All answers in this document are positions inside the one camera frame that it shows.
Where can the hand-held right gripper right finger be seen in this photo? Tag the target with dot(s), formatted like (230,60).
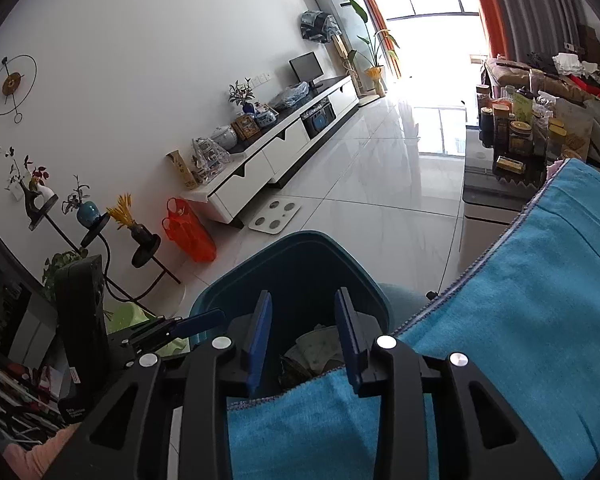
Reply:
(347,342)

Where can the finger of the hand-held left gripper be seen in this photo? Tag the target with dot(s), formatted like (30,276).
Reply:
(200,321)

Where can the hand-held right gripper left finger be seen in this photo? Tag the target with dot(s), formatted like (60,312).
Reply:
(260,342)

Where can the teal trash bin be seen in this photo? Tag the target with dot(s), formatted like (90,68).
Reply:
(300,270)

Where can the crumpled white paper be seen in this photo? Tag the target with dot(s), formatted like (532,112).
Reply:
(320,350)

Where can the dark crumpled wrapper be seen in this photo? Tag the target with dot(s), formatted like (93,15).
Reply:
(292,372)

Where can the light green stool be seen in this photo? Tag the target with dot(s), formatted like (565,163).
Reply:
(130,317)

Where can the green leafy houseplant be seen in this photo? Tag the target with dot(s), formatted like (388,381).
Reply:
(62,262)

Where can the orange plastic bag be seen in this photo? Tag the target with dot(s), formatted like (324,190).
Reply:
(190,240)

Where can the black tiered plant stand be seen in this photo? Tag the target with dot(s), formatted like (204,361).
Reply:
(145,250)

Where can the dark vase with yellow wheat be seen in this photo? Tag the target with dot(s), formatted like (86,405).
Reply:
(140,234)

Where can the teal vase with plant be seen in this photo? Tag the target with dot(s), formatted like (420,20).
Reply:
(86,212)

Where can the white vase with red leaves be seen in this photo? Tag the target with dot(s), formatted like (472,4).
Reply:
(42,192)

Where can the white bathroom scale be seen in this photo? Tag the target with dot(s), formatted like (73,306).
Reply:
(275,215)

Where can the yellow paper box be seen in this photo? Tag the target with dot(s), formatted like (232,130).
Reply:
(182,170)

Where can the blue floral blanket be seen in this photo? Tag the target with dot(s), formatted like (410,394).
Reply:
(505,335)

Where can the white TV cabinet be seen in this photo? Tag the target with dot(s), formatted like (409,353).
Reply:
(260,170)

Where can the clear bag with ship model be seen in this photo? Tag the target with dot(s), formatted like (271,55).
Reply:
(210,157)

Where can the white ceramic jar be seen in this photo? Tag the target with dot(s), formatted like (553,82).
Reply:
(224,137)

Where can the framed picture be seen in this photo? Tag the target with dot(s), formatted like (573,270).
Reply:
(246,127)

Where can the glass coffee table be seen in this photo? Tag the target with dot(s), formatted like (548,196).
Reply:
(485,195)

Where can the blue white porcelain bowl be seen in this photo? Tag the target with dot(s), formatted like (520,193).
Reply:
(266,117)

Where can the blue white vase with plant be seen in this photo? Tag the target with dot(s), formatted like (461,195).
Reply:
(248,107)

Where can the plastic wrapped bundle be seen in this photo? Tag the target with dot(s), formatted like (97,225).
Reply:
(291,96)

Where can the tall plant in yellow pot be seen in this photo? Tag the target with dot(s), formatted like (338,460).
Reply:
(375,75)

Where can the group of food jars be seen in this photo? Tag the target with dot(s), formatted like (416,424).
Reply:
(520,132)

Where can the black monitor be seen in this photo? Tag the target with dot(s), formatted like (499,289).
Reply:
(305,67)

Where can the patterned covered fan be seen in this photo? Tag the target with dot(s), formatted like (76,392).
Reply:
(317,27)

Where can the brown blanket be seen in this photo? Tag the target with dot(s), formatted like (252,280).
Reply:
(520,77)

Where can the orange curtain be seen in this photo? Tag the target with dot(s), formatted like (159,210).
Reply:
(375,15)
(482,0)

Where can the pile of clothes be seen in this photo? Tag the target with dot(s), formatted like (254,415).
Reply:
(590,77)

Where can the grey curtain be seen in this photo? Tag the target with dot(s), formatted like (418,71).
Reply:
(530,5)

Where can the round black wall clock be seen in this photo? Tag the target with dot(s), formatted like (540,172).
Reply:
(12,83)

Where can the white wall socket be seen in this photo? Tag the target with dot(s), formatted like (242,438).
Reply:
(261,79)

